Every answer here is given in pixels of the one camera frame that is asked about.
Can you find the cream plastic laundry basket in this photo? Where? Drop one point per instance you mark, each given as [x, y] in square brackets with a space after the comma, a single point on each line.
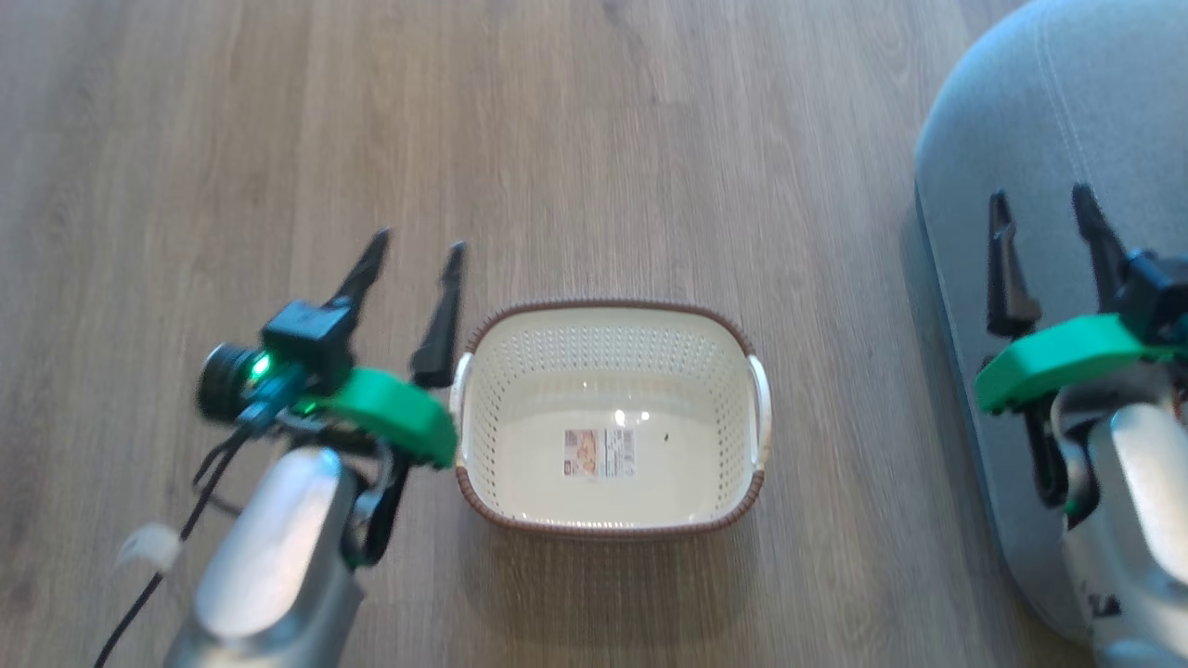
[520, 371]

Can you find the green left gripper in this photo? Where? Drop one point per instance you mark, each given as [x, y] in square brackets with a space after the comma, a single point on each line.
[399, 413]

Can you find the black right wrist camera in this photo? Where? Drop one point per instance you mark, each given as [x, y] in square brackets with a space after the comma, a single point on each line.
[1155, 288]

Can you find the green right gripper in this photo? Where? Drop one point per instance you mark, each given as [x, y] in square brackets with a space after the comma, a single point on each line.
[1049, 357]

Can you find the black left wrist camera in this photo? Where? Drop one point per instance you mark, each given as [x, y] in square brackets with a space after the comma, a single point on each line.
[306, 334]

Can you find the grey rounded sofa seat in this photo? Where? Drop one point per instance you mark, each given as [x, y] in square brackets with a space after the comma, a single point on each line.
[1021, 111]

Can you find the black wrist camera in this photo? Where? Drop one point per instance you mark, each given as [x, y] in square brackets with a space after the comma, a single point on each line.
[306, 334]
[1155, 288]

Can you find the printed basket label sticker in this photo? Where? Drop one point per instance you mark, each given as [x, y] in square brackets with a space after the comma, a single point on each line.
[599, 453]

